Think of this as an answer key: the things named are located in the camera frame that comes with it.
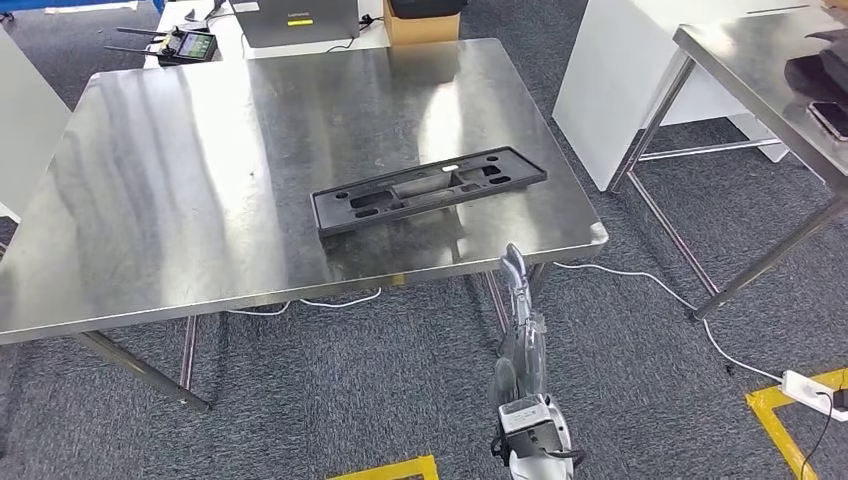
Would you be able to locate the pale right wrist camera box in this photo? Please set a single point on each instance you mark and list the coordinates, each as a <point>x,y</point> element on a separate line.
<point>526,414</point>

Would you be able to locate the steel workbench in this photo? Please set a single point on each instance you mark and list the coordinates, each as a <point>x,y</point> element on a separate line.
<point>199,166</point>
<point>742,60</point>

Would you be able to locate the white table corner guard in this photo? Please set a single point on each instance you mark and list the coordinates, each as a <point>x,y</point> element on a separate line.
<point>599,233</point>

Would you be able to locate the white partition panel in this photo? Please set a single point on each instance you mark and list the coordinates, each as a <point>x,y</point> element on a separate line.
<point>26,132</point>
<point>596,99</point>

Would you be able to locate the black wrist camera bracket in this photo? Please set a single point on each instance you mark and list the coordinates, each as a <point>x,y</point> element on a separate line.
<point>530,442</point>

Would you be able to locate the white power strip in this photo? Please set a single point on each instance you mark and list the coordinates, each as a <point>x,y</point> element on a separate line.
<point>808,392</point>

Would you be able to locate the black remote controller with screen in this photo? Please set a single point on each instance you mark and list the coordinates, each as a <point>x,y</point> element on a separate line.
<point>189,46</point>

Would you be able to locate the white desk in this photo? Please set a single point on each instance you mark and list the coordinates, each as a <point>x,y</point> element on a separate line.
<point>228,40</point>

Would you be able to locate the black carrying case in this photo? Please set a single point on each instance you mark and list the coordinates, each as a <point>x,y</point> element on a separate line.
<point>424,8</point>

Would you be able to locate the black plastic panel part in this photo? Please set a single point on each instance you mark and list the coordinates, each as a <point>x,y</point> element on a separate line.
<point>324,212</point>

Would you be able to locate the cardboard box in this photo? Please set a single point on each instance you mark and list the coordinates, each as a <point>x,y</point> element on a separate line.
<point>420,30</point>

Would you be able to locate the dark item on workbench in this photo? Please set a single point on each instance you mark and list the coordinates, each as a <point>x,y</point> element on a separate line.
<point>821,73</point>

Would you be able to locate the grey laptop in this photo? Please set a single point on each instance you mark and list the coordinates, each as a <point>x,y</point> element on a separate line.
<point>298,26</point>

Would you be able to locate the yellow floor tape square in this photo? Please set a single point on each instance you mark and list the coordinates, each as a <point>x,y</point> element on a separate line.
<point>397,469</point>
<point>768,411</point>

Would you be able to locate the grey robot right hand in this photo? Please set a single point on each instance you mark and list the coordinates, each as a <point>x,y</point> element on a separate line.
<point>526,351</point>

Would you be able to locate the phone with pale case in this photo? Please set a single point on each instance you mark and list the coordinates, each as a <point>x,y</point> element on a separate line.
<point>831,119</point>

